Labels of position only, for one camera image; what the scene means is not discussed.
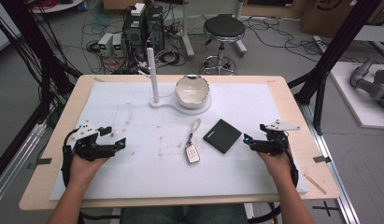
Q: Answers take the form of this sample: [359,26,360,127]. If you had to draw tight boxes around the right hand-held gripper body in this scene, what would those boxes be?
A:
[251,119,301,157]

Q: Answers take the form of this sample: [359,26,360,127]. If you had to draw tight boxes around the cardboard box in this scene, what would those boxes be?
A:
[299,0,384,39]

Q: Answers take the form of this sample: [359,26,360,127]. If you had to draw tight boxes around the black round stool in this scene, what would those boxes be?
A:
[201,13,247,76]

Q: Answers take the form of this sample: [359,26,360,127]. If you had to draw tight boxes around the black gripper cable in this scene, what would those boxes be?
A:
[284,146,300,189]
[61,128,80,189]

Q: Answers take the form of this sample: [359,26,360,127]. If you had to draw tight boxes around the white stand with pole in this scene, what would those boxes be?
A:
[146,46,212,117]

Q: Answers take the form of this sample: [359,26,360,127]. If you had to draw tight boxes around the person's right hand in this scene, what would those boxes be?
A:
[257,150,295,185]

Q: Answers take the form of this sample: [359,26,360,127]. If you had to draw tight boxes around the aluminium rail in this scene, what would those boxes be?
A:
[297,102,363,224]
[0,120,48,208]

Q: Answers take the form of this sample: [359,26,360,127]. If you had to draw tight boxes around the white eggshell-shaped bowl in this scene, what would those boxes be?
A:
[175,74,211,110]

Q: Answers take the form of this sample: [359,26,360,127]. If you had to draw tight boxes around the black tape cross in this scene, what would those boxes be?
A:
[312,200,340,218]

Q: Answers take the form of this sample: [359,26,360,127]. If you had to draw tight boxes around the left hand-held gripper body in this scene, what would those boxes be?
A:
[72,122,118,162]

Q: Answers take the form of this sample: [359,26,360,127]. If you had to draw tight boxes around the silver car key with strap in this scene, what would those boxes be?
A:
[183,118,202,165]

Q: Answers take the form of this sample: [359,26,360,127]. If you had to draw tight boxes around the person's legs in jeans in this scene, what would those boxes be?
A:
[119,203,250,224]

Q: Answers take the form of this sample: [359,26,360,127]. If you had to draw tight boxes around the black computer tower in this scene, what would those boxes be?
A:
[121,12,148,62]
[145,5,165,50]

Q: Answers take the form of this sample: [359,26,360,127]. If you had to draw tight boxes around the black square wallet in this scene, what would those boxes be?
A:
[202,119,243,155]

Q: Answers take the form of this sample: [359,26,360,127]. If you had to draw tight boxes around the white power supply box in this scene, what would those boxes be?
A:
[97,32,115,56]
[112,32,124,54]

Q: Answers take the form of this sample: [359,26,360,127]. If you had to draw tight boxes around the white foam mat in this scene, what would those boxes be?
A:
[49,81,309,202]

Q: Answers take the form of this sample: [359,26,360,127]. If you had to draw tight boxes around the white platform board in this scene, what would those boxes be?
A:
[329,61,384,131]

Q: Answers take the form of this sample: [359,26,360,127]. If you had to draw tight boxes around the thin wooden stick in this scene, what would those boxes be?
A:
[303,173,328,196]

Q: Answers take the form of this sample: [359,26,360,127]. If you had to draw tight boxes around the white table leg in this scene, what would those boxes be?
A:
[179,0,196,59]

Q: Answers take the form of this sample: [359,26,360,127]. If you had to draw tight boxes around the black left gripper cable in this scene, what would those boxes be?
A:
[61,128,80,189]

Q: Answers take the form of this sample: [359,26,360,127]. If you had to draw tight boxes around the white box on computer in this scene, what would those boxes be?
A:
[130,2,147,18]

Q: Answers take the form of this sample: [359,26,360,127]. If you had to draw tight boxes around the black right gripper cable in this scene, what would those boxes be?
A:
[284,146,300,189]

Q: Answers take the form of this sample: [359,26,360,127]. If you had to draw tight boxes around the person's left hand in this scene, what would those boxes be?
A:
[68,154,110,187]

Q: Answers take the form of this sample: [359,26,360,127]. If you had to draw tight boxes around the coiled black cable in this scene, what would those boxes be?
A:
[155,49,181,68]

